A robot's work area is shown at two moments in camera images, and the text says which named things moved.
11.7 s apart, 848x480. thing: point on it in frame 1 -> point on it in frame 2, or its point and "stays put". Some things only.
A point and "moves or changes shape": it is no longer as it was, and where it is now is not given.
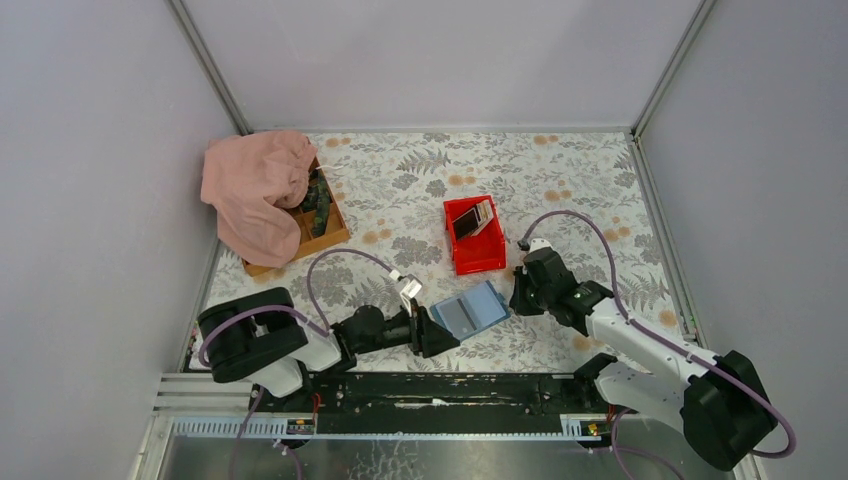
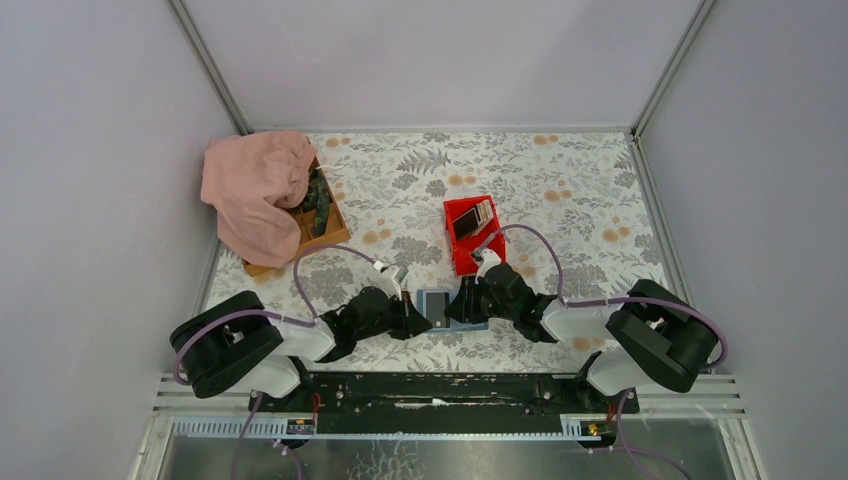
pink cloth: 250,179 stays put
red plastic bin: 485,251 stays put
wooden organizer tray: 336,232 stays put
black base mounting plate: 516,394 stays put
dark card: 466,223 stays put
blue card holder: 471,312 moves or changes shape
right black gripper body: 530,290 -> 468,307
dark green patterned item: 318,199 stays put
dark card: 467,313 moves or changes shape
